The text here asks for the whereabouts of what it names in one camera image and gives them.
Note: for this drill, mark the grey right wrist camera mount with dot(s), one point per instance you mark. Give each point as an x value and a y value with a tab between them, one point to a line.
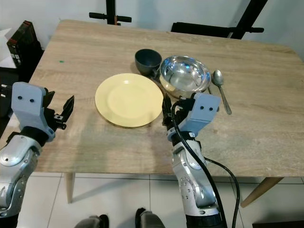
202	114

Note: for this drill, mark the grey robot left leg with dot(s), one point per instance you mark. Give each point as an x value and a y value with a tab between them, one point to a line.
91	223

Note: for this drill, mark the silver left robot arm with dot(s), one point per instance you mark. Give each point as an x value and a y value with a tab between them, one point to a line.
14	175

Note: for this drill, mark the wooden table leg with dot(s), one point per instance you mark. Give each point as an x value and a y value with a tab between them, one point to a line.
261	192
70	187

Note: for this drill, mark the black box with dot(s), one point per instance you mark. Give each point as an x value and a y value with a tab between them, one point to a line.
23	42

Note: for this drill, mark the white box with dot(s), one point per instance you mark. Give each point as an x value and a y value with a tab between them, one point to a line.
4	47

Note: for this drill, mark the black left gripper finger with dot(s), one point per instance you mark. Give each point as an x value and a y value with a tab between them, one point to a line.
69	108
51	100

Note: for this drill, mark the black slanted stand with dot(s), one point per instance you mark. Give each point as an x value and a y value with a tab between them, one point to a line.
213	27

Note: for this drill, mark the grey robot right leg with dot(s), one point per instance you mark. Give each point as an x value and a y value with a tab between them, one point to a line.
150	220

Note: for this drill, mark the black upright stand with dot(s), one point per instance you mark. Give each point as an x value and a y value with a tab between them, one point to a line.
110	13

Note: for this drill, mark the steel spoon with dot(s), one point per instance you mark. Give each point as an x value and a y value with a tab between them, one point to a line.
218	78

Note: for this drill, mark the yellow round plate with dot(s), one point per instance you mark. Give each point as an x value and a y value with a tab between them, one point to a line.
129	100

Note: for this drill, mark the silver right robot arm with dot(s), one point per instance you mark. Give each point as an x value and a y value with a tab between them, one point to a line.
194	190

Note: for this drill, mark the black case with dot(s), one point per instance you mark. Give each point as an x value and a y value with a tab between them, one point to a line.
4	90

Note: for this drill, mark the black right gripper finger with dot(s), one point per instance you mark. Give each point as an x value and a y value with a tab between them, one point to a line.
167	110
179	104

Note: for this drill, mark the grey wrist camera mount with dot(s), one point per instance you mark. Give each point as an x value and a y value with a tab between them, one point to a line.
202	114
28	104

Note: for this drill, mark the shiny steel bowl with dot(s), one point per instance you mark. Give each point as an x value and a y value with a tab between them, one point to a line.
185	76

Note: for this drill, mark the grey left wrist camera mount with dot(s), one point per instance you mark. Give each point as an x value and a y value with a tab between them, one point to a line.
28	104

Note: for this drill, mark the grey robot leg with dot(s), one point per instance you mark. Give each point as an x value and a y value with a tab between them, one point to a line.
91	223
150	220

